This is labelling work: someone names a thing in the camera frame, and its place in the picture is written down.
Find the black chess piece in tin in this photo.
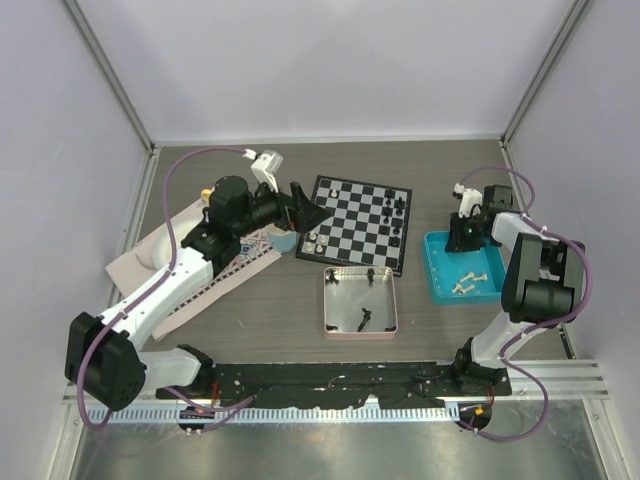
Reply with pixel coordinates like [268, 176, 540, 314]
[357, 308, 372, 332]

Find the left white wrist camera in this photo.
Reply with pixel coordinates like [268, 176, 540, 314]
[251, 150, 284, 193]

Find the white paper plate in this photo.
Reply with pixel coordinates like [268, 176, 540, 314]
[152, 217, 199, 270]

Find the light blue mug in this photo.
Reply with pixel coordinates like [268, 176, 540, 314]
[265, 224, 299, 253]

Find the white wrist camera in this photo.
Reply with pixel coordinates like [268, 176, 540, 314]
[251, 150, 284, 193]
[452, 183, 483, 218]

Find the yellow mug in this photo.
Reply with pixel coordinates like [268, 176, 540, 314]
[201, 189, 214, 202]

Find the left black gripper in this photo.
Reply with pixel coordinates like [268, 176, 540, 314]
[233, 175, 330, 238]

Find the purple cable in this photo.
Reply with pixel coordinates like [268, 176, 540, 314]
[457, 166, 589, 444]
[77, 146, 259, 434]

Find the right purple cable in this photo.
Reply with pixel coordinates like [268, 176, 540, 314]
[457, 166, 589, 444]

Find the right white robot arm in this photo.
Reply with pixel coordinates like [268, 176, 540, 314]
[445, 184, 585, 395]

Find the black white chess board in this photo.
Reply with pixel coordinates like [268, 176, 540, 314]
[296, 175, 413, 277]

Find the blue plastic tray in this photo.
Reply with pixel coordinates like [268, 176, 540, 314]
[422, 231, 506, 305]

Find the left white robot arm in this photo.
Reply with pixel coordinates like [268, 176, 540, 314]
[64, 176, 330, 411]

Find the slotted cable duct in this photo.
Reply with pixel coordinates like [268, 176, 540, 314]
[109, 401, 459, 425]

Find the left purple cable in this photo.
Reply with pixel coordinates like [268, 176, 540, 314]
[77, 146, 259, 434]

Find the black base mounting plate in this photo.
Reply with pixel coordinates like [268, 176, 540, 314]
[178, 362, 512, 410]

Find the pink metal tin tray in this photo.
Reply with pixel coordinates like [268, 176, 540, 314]
[323, 266, 398, 340]

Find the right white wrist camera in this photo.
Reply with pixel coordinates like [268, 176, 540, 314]
[452, 183, 483, 218]

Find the aluminium frame rail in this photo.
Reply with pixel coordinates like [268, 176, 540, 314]
[60, 0, 155, 153]

